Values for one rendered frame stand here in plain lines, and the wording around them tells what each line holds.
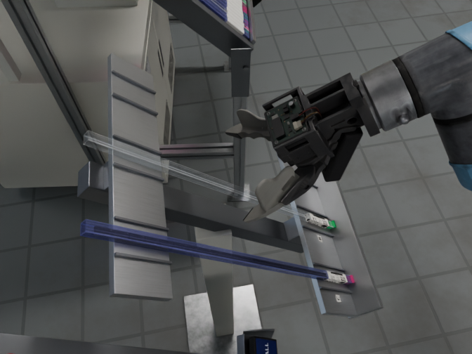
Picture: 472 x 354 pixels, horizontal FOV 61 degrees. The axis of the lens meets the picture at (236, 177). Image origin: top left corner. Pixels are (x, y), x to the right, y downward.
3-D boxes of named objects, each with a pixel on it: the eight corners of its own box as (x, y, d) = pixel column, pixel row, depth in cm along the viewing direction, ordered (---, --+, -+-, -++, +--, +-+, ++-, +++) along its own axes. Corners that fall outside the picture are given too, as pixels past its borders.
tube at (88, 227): (345, 277, 73) (350, 275, 72) (348, 285, 72) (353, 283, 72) (80, 223, 39) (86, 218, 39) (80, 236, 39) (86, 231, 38)
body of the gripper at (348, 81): (256, 105, 51) (346, 58, 47) (283, 137, 58) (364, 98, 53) (269, 154, 47) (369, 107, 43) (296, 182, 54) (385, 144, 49)
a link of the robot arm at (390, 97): (397, 84, 52) (423, 133, 48) (363, 100, 54) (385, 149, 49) (385, 47, 46) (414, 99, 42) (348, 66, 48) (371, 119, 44)
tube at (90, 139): (328, 223, 79) (332, 221, 78) (330, 230, 78) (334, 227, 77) (83, 135, 45) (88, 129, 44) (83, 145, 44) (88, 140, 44)
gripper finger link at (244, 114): (217, 99, 57) (272, 103, 52) (237, 119, 62) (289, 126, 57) (208, 118, 57) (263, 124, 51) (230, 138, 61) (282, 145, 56)
